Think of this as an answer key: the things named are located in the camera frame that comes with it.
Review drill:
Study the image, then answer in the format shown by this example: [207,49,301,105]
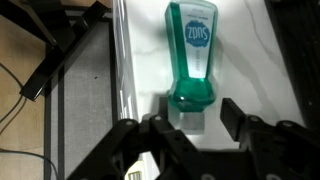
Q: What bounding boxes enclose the black dish drying rack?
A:
[264,0,320,132]

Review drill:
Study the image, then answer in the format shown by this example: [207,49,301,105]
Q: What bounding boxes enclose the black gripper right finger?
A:
[219,97,320,180]

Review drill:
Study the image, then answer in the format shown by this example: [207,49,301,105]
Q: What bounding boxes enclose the thin dark cable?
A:
[0,63,59,180]

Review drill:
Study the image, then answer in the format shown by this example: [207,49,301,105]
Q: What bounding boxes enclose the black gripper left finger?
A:
[66,114,214,180]

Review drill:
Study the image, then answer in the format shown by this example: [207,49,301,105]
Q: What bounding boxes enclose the grey panel with black frame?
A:
[43,16,121,180]

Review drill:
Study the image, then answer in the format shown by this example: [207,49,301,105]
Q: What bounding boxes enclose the green dish soap bottle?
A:
[164,0,219,132]

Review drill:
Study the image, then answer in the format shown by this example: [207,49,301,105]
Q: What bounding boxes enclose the black metal stand frame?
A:
[0,0,113,102]

